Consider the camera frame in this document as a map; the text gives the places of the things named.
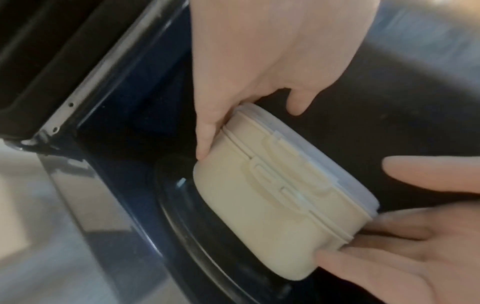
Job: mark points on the person's left hand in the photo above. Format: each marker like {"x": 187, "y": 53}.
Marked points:
{"x": 270, "y": 44}

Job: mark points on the person's right hand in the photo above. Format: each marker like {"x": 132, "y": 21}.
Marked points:
{"x": 431, "y": 255}

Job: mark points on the cream lunch box clear lid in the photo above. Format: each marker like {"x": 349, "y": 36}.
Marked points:
{"x": 277, "y": 190}

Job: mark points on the dark microwave oven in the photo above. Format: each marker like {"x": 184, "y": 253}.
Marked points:
{"x": 375, "y": 104}

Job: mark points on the glass microwave turntable plate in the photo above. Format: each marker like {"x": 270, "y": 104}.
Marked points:
{"x": 180, "y": 207}

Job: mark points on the microwave oven door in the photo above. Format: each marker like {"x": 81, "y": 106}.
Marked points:
{"x": 63, "y": 59}

